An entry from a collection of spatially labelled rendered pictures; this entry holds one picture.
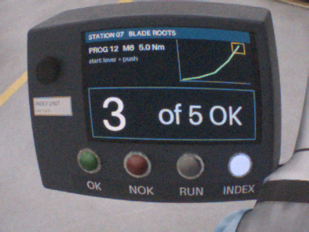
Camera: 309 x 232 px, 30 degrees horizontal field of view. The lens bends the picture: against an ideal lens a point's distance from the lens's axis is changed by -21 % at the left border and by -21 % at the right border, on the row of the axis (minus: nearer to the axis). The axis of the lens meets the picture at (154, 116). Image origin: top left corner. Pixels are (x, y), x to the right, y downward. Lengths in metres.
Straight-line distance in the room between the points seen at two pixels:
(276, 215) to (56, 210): 2.10
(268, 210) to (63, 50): 0.37
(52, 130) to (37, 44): 0.10
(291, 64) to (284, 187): 2.82
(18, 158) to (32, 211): 0.41
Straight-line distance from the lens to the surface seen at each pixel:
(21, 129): 2.95
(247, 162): 0.61
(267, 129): 0.61
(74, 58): 0.63
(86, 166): 0.66
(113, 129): 0.64
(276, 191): 0.33
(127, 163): 0.64
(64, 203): 2.42
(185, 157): 0.63
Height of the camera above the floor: 1.49
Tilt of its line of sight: 32 degrees down
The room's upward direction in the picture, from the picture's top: 10 degrees counter-clockwise
